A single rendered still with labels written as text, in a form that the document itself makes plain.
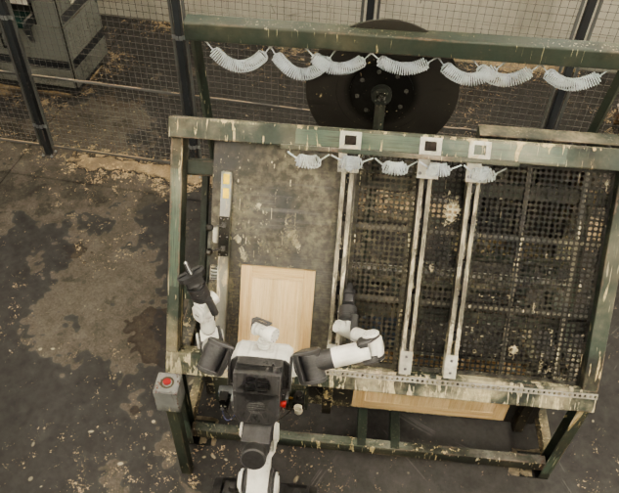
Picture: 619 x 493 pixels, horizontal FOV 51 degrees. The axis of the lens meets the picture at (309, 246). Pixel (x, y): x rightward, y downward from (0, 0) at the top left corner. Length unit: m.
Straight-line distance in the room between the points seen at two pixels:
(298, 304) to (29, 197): 3.29
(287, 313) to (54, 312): 2.19
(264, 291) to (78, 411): 1.69
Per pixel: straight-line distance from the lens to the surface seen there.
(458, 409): 4.06
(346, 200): 3.18
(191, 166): 3.33
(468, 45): 3.36
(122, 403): 4.47
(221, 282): 3.33
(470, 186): 3.18
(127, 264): 5.22
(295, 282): 3.30
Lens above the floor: 3.72
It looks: 45 degrees down
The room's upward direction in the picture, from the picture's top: 2 degrees clockwise
